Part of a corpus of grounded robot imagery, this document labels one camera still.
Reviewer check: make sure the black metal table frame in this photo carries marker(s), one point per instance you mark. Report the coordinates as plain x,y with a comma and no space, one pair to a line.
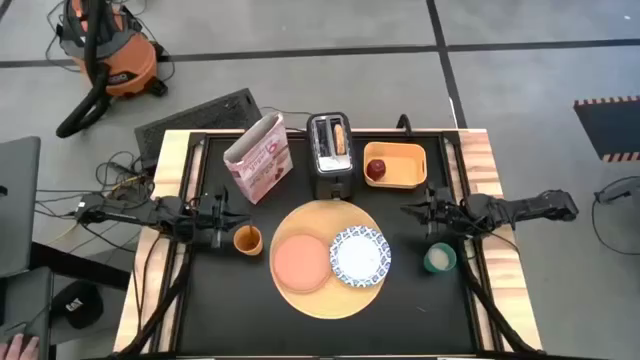
380,134

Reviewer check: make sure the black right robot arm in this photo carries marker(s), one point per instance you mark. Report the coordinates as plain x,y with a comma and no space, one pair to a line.
520,207

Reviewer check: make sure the dark mat with striped edge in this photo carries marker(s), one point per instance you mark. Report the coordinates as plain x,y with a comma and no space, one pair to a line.
610,127

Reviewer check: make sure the orange shop vacuum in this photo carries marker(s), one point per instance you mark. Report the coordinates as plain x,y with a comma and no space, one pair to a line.
132,65

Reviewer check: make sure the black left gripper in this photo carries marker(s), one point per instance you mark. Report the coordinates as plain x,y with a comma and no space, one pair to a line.
217,220

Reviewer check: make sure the gray floor device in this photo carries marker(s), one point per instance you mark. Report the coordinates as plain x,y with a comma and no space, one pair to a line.
622,190

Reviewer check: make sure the gray laptop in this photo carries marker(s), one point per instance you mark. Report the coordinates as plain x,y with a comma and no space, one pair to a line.
17,210

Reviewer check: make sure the black two-slot toaster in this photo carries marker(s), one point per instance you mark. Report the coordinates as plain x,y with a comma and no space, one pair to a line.
332,182

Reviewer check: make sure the round woven straw placemat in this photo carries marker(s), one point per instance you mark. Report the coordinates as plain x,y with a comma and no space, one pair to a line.
325,302

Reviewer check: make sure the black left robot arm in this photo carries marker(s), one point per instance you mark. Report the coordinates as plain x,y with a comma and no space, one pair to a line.
165,210

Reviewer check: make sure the green cup with milk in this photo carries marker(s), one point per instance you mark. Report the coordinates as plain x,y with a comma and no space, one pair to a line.
427,261

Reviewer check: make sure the pink strawberry yogurt cereal box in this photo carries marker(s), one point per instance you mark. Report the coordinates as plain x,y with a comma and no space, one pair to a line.
262,160

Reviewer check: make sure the yellow plastic basket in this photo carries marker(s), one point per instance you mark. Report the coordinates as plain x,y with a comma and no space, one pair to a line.
406,167

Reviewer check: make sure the orange plastic cup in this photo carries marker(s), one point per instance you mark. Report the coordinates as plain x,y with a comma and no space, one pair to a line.
244,250

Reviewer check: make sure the black cap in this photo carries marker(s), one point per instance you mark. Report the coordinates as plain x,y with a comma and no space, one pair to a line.
77,305

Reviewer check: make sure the red apple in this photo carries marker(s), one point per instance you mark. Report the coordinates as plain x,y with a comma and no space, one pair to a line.
375,170

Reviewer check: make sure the person's hand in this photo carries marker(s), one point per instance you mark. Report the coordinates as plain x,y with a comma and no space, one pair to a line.
20,348

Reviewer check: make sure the sliced bagel half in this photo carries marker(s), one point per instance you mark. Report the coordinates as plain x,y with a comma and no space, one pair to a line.
340,140

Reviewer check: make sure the blue patterned paper bowl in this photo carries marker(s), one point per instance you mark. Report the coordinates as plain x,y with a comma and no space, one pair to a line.
360,257

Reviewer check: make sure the black perforated computer case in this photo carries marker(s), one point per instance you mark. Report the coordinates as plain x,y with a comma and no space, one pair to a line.
200,117

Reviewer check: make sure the pink plastic plate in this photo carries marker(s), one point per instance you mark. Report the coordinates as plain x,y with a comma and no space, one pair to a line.
301,263

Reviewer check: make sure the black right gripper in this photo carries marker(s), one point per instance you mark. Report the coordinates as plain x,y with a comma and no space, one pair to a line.
445,212

